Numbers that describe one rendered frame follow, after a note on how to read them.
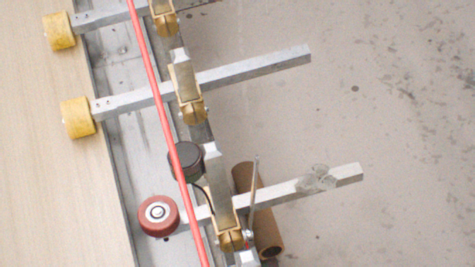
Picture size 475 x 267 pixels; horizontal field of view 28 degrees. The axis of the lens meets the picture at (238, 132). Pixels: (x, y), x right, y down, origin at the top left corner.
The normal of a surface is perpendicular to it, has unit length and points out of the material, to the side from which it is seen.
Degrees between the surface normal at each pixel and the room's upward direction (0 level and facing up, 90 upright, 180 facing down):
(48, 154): 0
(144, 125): 0
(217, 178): 90
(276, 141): 0
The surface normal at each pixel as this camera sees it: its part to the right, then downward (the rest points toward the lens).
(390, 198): -0.09, -0.58
